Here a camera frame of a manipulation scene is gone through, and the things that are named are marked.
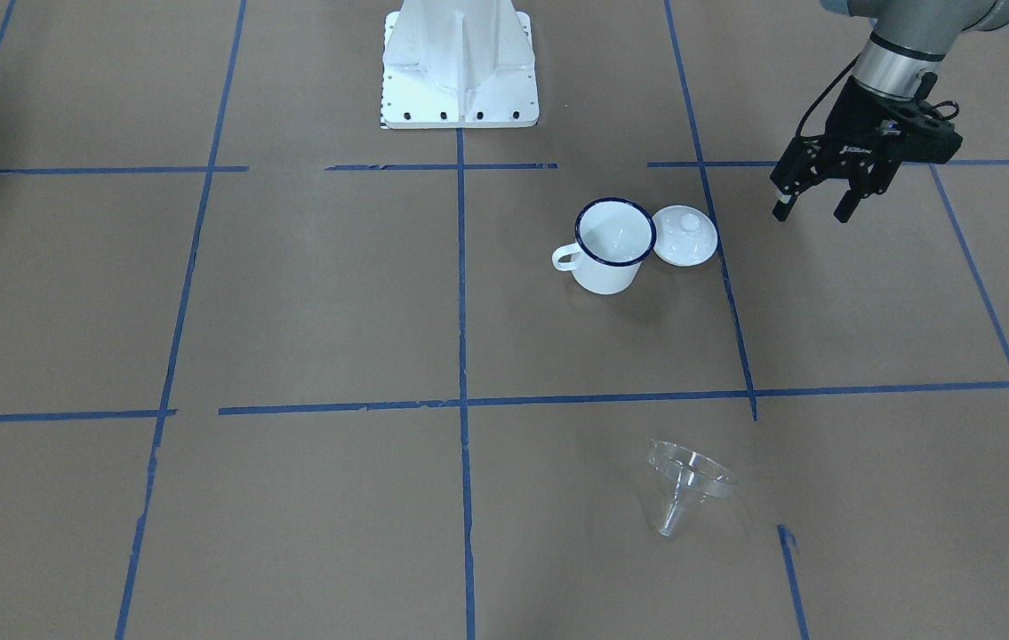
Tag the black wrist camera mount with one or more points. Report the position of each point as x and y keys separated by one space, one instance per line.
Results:
x=922 y=132

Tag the white enamel mug blue rim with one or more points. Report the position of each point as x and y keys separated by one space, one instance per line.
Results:
x=611 y=239

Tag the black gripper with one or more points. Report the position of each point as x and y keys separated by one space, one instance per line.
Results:
x=857 y=122

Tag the clear glass funnel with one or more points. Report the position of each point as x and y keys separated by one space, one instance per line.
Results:
x=691 y=479

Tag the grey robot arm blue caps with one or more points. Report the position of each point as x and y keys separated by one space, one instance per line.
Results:
x=908 y=43

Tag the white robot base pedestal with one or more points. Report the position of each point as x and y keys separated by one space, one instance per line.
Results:
x=451 y=64

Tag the white enamel lid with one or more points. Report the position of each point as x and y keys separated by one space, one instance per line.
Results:
x=686 y=237

